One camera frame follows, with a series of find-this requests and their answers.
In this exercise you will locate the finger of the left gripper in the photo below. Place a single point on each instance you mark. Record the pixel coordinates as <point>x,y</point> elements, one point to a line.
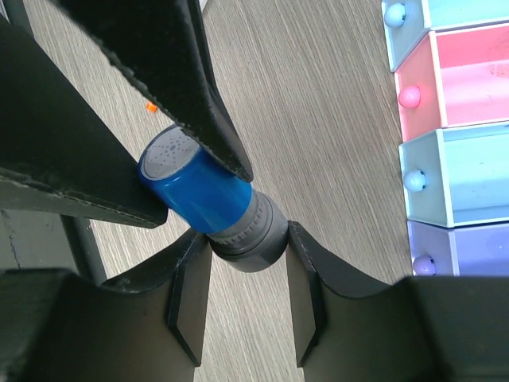
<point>161,48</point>
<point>57,155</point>

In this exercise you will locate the light blue front bin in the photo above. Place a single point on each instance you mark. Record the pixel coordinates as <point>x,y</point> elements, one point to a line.
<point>407,22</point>

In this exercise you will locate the purple plastic bin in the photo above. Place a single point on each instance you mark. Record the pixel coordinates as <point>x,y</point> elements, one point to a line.
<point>480,250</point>

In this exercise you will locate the pink plastic bin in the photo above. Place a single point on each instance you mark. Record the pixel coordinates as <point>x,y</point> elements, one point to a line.
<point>454,78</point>

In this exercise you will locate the blue small object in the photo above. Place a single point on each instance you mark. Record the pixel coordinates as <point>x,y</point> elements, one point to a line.
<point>245,227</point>

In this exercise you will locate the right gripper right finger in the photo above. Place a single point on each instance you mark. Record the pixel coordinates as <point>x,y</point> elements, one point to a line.
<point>349,326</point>

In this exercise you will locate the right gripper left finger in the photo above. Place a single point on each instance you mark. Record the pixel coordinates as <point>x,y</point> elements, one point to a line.
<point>146,324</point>

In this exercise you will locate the light blue bin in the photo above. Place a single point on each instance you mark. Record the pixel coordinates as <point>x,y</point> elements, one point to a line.
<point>457,176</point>
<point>407,22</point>

